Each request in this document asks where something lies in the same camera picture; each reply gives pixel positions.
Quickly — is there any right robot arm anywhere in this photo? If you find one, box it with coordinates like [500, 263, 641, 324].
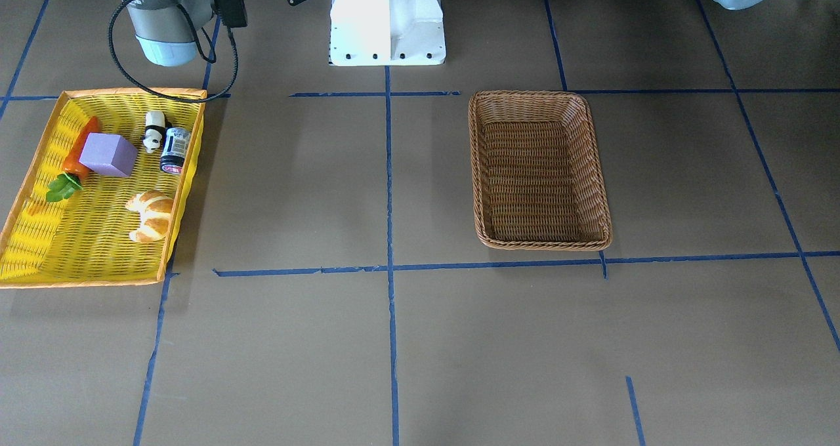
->
[122, 0, 306, 67]

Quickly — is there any toy carrot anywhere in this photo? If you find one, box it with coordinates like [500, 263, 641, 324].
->
[45, 116, 101, 202]

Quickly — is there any small dark jar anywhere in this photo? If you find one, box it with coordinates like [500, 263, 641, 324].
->
[159, 127, 191, 175]

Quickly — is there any toy croissant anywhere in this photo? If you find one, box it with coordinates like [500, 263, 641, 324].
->
[124, 190, 175, 243]

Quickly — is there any purple cube block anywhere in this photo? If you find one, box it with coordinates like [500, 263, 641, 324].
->
[78, 132, 138, 178]

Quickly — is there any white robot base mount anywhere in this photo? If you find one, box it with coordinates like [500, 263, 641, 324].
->
[328, 0, 447, 67]

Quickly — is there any yellow woven basket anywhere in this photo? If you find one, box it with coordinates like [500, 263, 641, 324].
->
[1, 88, 206, 289]

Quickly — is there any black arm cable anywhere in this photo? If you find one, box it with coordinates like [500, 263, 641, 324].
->
[108, 0, 240, 104]

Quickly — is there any brown wicker basket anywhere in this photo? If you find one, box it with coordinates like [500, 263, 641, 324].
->
[468, 90, 613, 251]

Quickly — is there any toy panda figure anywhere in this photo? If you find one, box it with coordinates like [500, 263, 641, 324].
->
[143, 110, 171, 153]

